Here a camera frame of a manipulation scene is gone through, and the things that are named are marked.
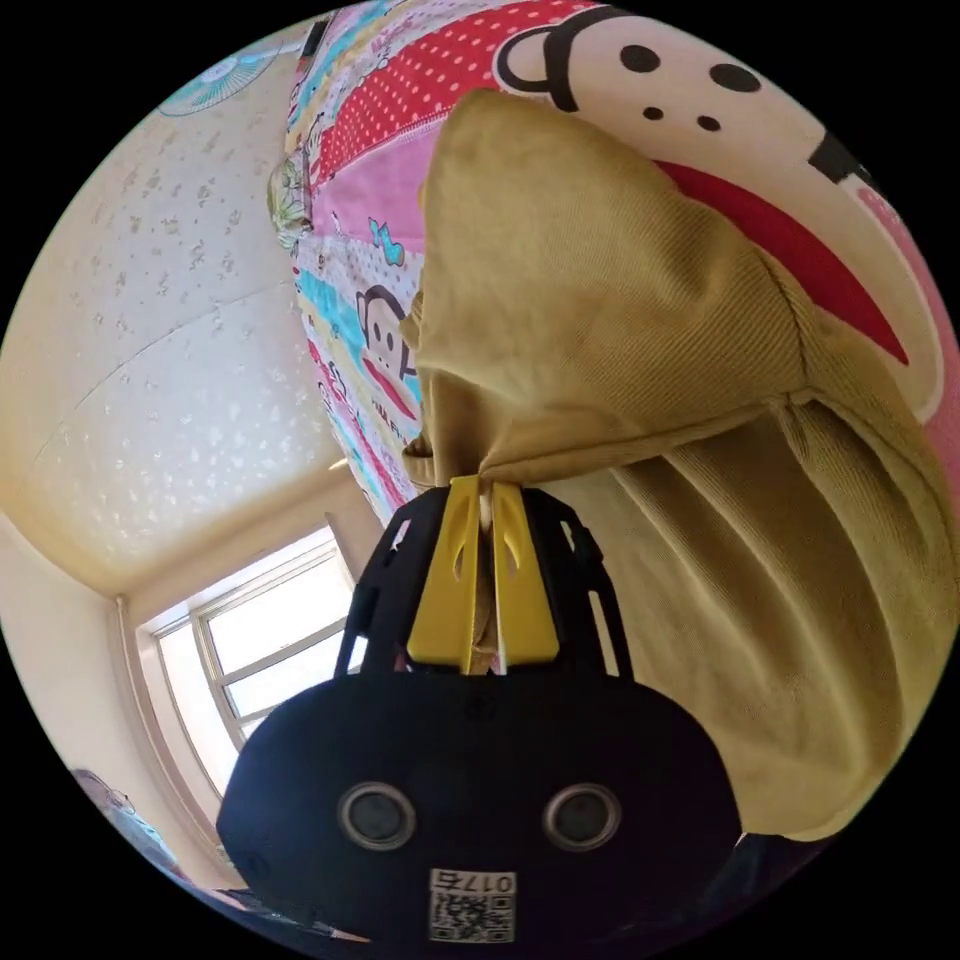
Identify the yellow thermal shirt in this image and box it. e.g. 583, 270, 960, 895
399, 88, 960, 843

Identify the floral pillow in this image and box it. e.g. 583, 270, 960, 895
267, 153, 316, 251

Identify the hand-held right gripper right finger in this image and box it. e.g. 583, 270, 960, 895
491, 482, 561, 667

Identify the electric fan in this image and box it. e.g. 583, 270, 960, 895
157, 37, 290, 119

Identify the bed with cartoon printed sheet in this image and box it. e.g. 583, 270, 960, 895
284, 0, 950, 505

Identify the window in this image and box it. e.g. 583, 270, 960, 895
112, 524, 369, 864

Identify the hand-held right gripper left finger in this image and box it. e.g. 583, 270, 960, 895
406, 474, 483, 668

